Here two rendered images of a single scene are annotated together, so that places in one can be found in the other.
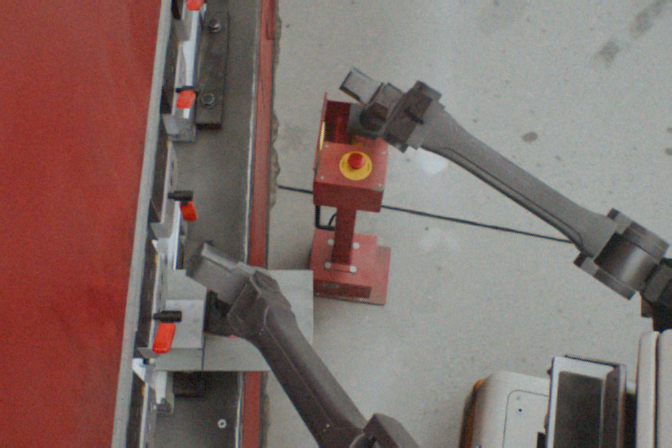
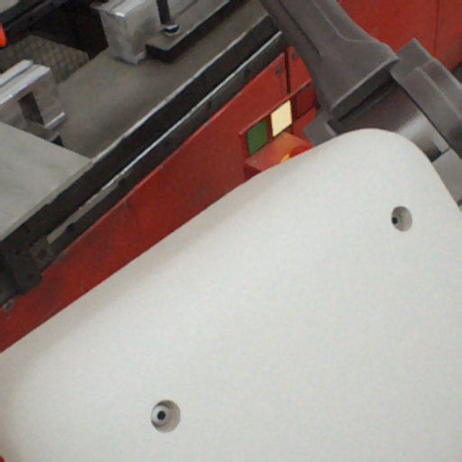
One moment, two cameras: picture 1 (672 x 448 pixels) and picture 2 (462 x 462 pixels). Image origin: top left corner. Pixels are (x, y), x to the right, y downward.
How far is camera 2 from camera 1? 93 cm
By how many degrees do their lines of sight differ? 34
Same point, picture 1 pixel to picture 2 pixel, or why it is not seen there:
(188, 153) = (121, 71)
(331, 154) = (283, 145)
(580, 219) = (334, 33)
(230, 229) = (94, 141)
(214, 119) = (163, 45)
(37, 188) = not seen: outside the picture
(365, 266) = not seen: hidden behind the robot
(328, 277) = not seen: hidden behind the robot
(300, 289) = (59, 170)
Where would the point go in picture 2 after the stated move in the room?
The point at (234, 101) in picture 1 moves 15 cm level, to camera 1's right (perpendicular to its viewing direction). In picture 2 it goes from (205, 46) to (269, 70)
